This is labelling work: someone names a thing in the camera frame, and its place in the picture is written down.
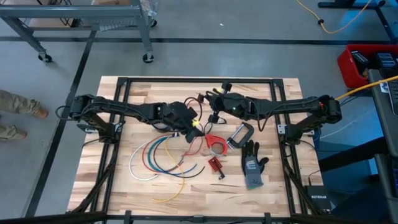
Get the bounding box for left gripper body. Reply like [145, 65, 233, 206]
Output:
[161, 101, 200, 131]

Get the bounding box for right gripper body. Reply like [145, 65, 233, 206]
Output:
[222, 93, 259, 121]

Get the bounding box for red tape dispenser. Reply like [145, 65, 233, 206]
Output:
[204, 133, 229, 156]

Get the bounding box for black C-clamp silver screw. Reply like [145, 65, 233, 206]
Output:
[226, 121, 255, 149]

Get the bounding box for red bit holder block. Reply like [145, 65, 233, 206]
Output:
[207, 156, 223, 174]

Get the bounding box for black grey work glove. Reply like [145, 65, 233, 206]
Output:
[241, 139, 270, 190]

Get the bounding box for red plastic crate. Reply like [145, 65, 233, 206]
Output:
[337, 43, 398, 90]

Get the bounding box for black device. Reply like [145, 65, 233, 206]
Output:
[351, 50, 371, 73]
[374, 52, 398, 70]

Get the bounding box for grey desk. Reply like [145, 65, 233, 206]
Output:
[368, 68, 398, 224]

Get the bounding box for wooden workbench grey legs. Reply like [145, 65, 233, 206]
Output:
[0, 0, 158, 64]

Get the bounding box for person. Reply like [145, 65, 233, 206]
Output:
[0, 89, 49, 141]

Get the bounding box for short green wire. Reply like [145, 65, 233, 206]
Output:
[146, 135, 189, 174]

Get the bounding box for black aluminium table frame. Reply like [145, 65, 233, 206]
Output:
[67, 76, 315, 224]

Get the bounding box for short blue wire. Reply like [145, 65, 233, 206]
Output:
[150, 136, 198, 175]

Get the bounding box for short black wire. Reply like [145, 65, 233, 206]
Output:
[152, 136, 206, 179]

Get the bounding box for short yellow wire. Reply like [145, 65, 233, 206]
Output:
[151, 135, 186, 203]

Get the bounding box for short red wire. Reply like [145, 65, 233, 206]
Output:
[141, 134, 175, 174]

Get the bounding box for short white wire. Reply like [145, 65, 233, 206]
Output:
[129, 138, 160, 181]

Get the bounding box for yellow extension cord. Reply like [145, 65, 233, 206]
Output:
[295, 0, 373, 34]

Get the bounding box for black Netgear network switch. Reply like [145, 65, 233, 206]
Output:
[303, 185, 333, 212]

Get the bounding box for yellow hanging cable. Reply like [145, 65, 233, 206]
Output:
[335, 74, 398, 101]

